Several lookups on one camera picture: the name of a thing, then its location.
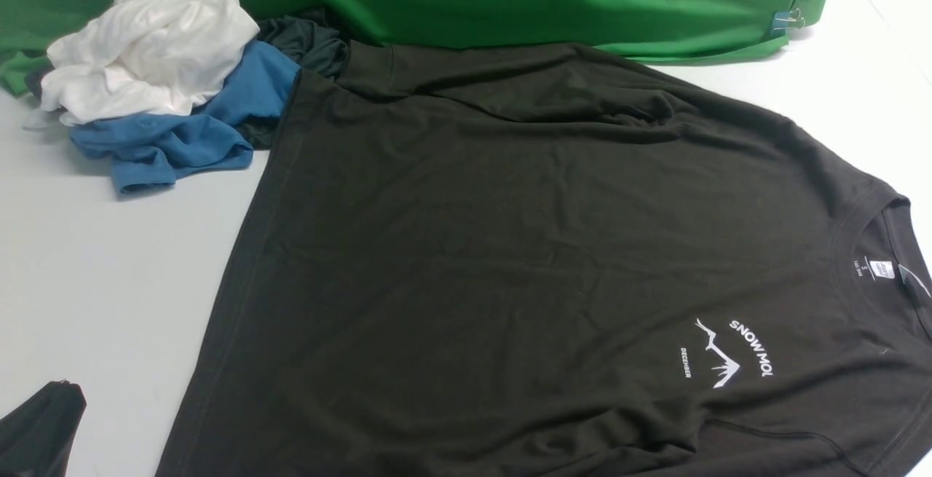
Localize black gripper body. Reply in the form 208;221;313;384
1;380;87;476

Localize blue binder clip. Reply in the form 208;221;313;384
770;8;806;36

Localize white crumpled garment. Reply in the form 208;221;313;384
39;0;259;126

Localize dark gray long-sleeved shirt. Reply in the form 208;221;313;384
157;43;931;476

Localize blue crumpled garment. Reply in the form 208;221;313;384
70;40;299;196

